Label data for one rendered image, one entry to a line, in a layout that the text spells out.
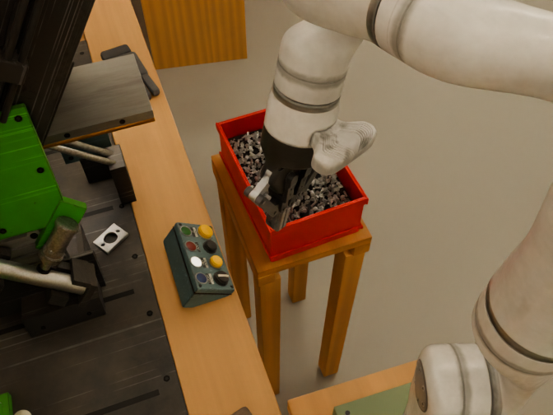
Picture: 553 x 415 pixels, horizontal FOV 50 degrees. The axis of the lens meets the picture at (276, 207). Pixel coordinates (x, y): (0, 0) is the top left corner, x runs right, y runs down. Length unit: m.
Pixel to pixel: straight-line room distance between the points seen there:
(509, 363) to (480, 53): 0.26
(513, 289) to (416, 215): 1.87
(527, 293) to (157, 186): 0.90
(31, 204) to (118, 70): 0.31
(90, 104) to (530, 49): 0.81
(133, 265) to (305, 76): 0.66
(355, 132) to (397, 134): 1.98
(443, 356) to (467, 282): 1.53
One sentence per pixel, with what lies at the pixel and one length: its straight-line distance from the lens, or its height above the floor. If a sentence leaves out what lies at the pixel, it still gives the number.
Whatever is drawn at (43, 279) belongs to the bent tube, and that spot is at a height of 1.01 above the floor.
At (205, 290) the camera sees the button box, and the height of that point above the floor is 0.95.
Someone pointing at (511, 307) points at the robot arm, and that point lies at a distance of 0.48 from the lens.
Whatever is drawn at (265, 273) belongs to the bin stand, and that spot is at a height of 0.79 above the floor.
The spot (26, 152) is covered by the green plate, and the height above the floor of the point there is 1.20.
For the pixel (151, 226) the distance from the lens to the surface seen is 1.17.
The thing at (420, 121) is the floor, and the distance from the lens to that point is 2.67.
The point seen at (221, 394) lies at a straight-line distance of 1.00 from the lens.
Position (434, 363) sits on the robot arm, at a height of 1.22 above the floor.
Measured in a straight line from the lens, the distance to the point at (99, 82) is 1.12.
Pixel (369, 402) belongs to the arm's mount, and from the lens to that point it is 1.01.
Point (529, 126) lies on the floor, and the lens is 2.79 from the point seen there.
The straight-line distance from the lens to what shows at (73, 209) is 0.98.
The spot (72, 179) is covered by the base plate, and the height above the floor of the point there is 0.90.
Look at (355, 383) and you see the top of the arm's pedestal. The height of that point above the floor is 0.85.
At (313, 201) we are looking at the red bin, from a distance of 1.21.
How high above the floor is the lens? 1.84
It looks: 54 degrees down
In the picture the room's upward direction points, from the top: straight up
